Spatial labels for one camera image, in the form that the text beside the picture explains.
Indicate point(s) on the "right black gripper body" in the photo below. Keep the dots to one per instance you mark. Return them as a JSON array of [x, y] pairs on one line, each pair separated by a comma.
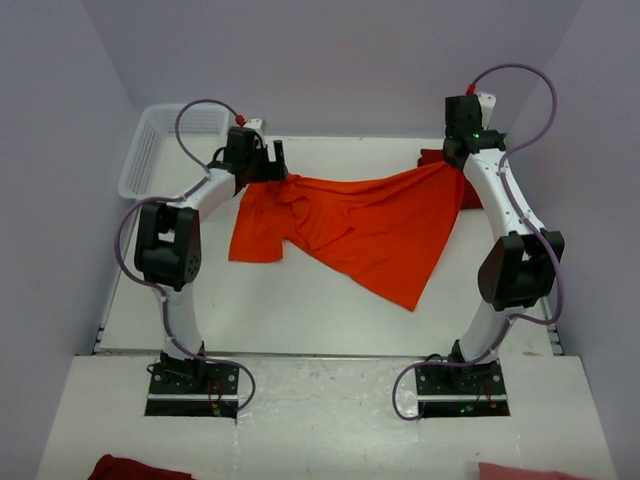
[[450, 160]]

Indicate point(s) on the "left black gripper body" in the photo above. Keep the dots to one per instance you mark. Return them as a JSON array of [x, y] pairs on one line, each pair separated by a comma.
[[260, 168]]

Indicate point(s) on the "orange t-shirt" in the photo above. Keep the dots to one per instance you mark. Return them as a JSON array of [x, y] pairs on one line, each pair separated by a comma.
[[386, 234]]

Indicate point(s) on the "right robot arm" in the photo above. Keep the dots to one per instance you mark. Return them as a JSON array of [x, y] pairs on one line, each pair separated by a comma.
[[522, 267]]

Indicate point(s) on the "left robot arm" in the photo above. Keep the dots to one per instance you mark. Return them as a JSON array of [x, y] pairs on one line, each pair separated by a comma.
[[168, 251]]

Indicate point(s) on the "folded dark red t-shirt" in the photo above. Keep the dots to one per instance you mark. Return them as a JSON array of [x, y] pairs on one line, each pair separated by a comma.
[[470, 198]]

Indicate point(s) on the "white plastic basket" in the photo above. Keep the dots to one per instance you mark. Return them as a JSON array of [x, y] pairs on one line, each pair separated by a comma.
[[156, 164]]

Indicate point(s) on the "pink cloth bottom right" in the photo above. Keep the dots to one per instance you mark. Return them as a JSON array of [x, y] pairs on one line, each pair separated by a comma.
[[489, 471]]

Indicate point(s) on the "dark red cloth bottom left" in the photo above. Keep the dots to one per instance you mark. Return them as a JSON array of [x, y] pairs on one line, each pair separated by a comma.
[[109, 467]]

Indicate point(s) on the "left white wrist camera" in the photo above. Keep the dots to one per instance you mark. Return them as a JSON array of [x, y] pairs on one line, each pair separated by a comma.
[[259, 126]]

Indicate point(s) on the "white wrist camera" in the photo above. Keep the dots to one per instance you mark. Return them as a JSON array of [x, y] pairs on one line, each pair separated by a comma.
[[259, 126], [487, 103]]

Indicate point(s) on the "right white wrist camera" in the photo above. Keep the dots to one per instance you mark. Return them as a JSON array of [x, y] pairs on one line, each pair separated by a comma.
[[487, 103]]

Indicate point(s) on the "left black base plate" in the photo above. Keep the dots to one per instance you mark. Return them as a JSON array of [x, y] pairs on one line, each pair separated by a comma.
[[196, 390]]

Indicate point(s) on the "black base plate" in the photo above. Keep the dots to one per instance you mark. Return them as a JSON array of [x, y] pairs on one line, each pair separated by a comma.
[[477, 391], [196, 390]]

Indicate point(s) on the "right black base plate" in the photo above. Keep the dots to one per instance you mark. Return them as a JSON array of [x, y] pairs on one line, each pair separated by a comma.
[[477, 391]]

